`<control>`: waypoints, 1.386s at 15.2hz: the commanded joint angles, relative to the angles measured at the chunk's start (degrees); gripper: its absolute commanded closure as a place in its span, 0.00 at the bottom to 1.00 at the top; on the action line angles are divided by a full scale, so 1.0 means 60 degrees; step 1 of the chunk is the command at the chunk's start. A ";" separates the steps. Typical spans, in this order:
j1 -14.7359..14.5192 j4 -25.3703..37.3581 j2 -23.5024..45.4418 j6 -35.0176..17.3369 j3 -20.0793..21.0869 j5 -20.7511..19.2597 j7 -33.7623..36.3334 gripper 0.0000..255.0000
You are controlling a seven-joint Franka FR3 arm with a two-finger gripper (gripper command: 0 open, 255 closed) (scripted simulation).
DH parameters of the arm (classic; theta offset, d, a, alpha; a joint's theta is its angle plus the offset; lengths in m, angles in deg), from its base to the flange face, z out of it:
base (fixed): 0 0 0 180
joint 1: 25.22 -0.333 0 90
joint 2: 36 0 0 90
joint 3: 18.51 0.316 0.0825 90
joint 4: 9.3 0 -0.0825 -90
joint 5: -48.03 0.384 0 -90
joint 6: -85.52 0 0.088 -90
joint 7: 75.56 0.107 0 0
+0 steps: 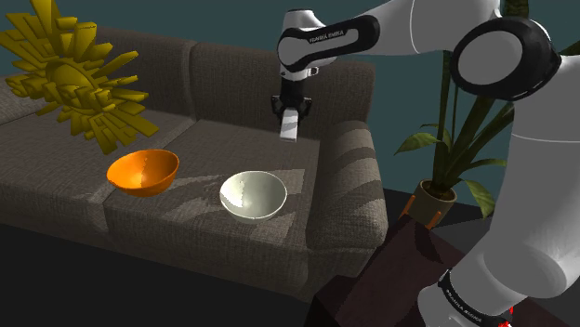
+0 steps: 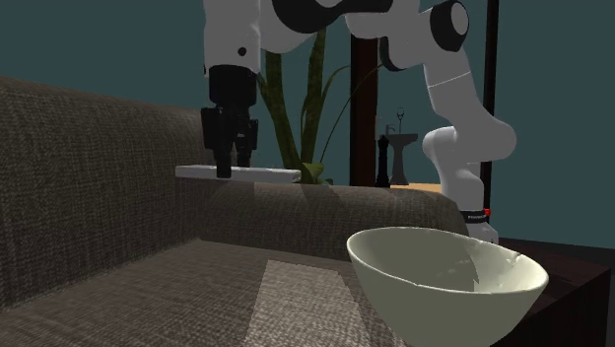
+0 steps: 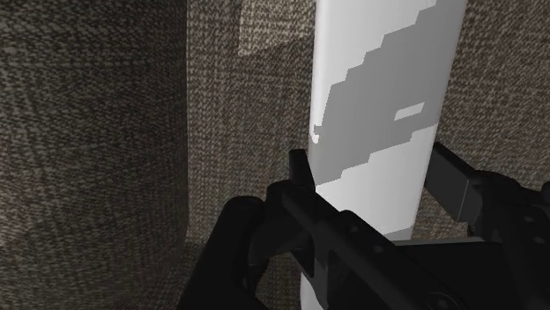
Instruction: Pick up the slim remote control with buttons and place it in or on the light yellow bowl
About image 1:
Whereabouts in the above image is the yellow sunburst ornament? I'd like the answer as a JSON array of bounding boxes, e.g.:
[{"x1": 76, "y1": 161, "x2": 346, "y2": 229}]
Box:
[{"x1": 0, "y1": 0, "x2": 161, "y2": 156}]

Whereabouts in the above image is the orange bowl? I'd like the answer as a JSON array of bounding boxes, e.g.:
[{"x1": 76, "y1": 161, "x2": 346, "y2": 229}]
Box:
[{"x1": 106, "y1": 149, "x2": 180, "y2": 199}]

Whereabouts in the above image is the white bowl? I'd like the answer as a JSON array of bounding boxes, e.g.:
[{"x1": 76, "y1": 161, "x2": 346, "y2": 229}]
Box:
[{"x1": 218, "y1": 170, "x2": 289, "y2": 226}]

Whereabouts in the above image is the grey-brown fabric sofa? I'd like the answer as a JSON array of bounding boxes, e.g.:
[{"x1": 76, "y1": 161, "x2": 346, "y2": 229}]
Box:
[{"x1": 0, "y1": 24, "x2": 389, "y2": 304}]

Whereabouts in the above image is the green potted plant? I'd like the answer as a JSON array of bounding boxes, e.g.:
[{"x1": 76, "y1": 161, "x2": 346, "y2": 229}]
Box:
[{"x1": 392, "y1": 0, "x2": 580, "y2": 231}]

